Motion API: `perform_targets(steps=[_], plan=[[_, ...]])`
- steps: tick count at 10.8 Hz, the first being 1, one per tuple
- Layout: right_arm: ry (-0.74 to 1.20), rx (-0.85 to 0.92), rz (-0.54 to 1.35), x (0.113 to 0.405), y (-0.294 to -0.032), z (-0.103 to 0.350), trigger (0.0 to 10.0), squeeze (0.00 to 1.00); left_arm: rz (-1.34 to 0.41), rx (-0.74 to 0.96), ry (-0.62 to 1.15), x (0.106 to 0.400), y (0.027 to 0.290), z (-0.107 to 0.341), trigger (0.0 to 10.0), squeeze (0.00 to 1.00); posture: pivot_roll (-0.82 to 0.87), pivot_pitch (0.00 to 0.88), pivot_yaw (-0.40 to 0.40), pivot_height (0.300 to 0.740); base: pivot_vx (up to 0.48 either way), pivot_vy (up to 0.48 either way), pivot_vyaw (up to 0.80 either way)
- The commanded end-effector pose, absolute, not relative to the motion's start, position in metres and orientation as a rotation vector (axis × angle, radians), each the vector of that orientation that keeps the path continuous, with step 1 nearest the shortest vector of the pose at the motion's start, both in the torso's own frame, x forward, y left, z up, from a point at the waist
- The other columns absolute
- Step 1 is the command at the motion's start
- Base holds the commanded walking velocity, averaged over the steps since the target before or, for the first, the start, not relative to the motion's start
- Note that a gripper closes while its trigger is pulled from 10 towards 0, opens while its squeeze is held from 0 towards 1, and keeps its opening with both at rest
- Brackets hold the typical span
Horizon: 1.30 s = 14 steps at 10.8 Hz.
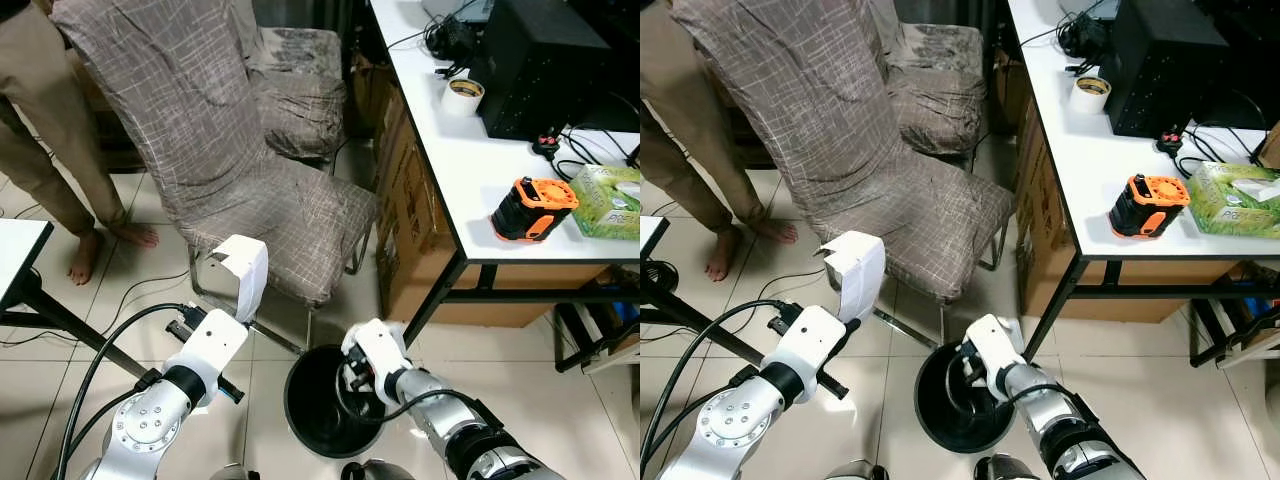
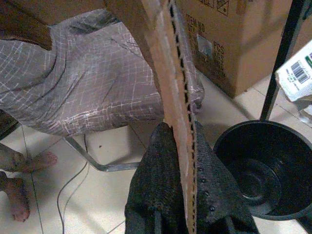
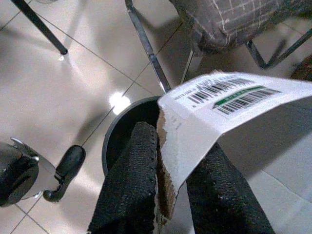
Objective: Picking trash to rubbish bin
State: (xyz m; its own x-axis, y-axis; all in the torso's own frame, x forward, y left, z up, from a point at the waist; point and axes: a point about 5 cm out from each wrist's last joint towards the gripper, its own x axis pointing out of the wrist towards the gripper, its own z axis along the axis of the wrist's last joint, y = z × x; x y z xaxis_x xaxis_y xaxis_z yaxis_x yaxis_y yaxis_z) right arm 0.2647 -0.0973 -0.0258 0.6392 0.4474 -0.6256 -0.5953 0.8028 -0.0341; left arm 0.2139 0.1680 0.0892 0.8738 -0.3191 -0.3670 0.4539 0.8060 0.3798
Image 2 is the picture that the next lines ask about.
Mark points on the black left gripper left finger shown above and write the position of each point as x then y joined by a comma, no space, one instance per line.
156,185

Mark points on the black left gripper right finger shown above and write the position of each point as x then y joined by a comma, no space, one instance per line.
214,195

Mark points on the brown cardboard sheet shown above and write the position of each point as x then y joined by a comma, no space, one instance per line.
168,73

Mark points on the dark round rubbish bin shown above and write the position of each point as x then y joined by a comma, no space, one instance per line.
263,175

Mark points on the person's bare foot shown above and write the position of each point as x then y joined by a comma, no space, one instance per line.
17,197
36,161

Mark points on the person's grey checked shorts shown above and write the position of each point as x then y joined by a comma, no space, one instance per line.
85,80

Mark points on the white carton with barcode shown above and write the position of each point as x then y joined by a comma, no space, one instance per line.
296,73

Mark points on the grey desk with black legs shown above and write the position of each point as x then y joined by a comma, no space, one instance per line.
280,61

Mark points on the large printed cardboard box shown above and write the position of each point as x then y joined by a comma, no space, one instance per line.
243,44

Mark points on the chrome chair frame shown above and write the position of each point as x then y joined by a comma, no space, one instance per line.
109,167

